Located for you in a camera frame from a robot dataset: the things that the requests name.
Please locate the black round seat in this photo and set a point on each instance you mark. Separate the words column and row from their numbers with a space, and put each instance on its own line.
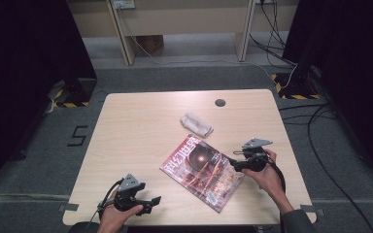
column 83, row 227

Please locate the person's left hand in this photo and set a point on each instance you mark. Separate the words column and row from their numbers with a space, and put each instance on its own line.
column 113, row 220

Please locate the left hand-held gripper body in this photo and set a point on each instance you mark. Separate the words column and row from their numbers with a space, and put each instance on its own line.
column 128, row 197

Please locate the person's right hand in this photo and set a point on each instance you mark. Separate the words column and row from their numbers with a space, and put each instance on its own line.
column 268, row 181

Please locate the beige cloth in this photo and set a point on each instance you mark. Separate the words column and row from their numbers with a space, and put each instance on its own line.
column 196, row 124

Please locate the glossy colourful magazine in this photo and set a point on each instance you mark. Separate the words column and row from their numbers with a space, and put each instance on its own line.
column 200, row 174

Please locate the beige wooden desk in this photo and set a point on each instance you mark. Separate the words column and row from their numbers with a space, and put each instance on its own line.
column 181, row 22

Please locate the grey tape strip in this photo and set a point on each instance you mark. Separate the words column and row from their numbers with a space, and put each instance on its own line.
column 311, row 209
column 68, row 207

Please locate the white power strip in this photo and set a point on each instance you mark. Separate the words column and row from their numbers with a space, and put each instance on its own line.
column 123, row 4

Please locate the black stand base hazard tape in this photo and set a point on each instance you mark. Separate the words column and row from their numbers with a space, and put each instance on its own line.
column 296, row 87
column 77, row 90

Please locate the black curtain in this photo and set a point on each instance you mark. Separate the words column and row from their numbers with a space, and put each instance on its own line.
column 22, row 64
column 353, row 64

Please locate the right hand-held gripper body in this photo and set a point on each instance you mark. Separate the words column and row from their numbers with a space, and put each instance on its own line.
column 255, row 160

